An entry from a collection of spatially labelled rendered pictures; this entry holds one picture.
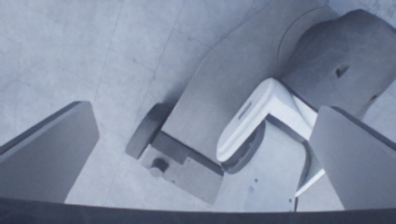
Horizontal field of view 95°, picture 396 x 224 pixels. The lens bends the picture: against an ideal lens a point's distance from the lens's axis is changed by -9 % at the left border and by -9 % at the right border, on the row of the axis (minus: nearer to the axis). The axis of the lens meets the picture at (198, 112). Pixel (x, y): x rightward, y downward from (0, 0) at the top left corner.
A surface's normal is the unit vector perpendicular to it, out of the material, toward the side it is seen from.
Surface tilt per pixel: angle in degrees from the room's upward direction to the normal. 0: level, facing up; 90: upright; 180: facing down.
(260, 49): 0
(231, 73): 0
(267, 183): 62
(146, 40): 0
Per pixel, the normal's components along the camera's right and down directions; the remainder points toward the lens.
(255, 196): 0.38, -0.50
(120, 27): -0.15, 0.38
